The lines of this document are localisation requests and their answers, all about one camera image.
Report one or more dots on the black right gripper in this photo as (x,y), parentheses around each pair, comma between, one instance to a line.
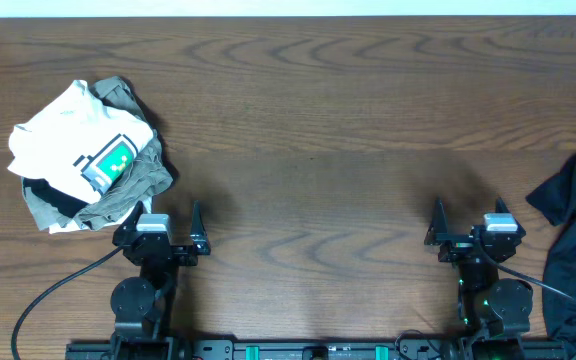
(468,241)

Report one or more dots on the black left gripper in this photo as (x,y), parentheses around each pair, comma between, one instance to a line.
(166,250)

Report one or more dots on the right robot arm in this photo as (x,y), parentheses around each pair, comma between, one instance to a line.
(495,311)

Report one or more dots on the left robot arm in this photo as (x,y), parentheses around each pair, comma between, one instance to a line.
(143,304)

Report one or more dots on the olive green garment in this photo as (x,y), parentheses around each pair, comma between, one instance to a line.
(145,178)

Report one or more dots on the black garment under shirt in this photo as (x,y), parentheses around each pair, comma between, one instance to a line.
(38,193)

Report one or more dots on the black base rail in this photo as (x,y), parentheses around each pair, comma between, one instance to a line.
(404,348)

